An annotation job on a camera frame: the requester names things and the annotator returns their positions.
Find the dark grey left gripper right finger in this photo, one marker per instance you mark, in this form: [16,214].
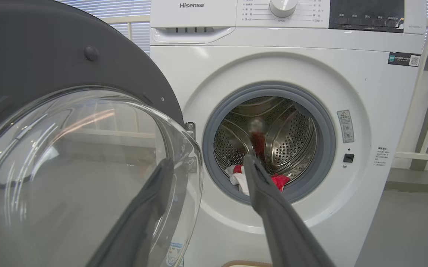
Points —
[284,230]

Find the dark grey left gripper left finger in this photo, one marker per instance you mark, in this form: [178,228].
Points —
[143,222]

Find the red and white garment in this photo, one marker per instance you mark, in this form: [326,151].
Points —
[236,178]

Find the black round glass washer door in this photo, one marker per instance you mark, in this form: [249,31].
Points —
[32,37]

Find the cream basket with brown rim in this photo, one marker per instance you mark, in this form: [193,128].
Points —
[243,264]

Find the metal door hinge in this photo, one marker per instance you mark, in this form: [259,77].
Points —
[190,128]

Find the white front-load washing machine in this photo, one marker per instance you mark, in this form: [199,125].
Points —
[206,66]

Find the blue energy label sticker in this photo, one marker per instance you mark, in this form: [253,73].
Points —
[175,256]

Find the perforated stainless steel drum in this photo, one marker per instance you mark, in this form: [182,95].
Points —
[295,141]

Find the grey warning sticker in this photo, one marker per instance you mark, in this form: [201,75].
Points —
[345,126]

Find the small printed text label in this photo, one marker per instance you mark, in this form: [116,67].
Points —
[381,156]

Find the black QR code sticker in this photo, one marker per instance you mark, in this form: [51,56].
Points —
[402,59]

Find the white detergent drawer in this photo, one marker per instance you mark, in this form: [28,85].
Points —
[191,16]

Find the white round control knob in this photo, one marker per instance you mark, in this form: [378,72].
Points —
[283,7]

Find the black control display panel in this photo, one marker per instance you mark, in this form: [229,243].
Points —
[365,13]

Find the white window railing frame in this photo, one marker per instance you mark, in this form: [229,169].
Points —
[421,156]

